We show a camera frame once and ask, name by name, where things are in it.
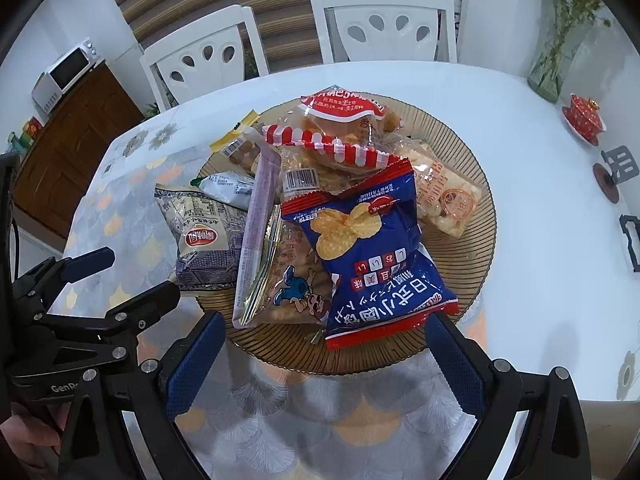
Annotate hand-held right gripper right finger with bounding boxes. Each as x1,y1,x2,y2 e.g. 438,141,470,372
424,311,592,480

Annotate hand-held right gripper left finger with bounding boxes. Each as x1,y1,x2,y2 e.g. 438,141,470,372
59,311,227,480

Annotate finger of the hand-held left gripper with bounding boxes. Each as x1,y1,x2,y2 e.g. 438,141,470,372
12,247,117,314
36,281,181,362

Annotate purple and white snack packet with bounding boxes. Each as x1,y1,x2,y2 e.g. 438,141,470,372
154,184,252,293

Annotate golden ribbed bowl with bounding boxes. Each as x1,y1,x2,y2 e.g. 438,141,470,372
192,95,498,376

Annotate pink long snack packet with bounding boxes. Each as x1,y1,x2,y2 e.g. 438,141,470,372
233,151,285,330

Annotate blue rice cracker packet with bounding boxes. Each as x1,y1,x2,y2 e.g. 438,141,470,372
279,156,460,352

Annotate cartoon print snack packet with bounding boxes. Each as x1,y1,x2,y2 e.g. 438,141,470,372
249,204,337,330

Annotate green and white snack packet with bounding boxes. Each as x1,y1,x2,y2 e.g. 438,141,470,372
191,171,257,211

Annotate orange label sachima packet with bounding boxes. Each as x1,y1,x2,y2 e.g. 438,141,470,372
400,141,487,239

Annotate clear biscuit packet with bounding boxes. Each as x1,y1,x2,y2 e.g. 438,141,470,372
221,127,268,177

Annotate yellow snack packet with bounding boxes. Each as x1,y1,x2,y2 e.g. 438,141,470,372
209,110,262,152

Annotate cracker packet with barcode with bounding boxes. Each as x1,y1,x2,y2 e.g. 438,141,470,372
277,146,361,202

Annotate red striped bread packet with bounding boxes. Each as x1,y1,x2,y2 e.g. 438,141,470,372
261,86,405,172

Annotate person's left hand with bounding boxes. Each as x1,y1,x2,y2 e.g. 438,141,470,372
0,407,68,480

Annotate black upright device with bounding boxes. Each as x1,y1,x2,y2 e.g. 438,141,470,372
0,152,22,281

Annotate wooden cabinet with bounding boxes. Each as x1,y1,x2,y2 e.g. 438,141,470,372
11,60,147,242

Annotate scale pattern tablecloth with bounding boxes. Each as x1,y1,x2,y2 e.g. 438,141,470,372
62,127,483,480

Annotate white microwave oven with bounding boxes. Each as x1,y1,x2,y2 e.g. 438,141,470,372
31,37,107,114

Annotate black metal ornament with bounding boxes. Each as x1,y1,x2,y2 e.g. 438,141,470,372
619,214,640,274
600,145,640,187

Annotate brown round coaster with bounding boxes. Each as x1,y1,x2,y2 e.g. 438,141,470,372
592,162,624,206

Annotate white dining chair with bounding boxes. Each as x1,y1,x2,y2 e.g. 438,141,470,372
139,4,272,112
309,0,459,66

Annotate red tea cup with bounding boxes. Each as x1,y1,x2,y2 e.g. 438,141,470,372
561,92,608,148

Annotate striped window blind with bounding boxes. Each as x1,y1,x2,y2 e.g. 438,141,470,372
97,0,328,81

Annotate glass vase with flowers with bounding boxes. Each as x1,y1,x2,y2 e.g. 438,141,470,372
526,0,613,104

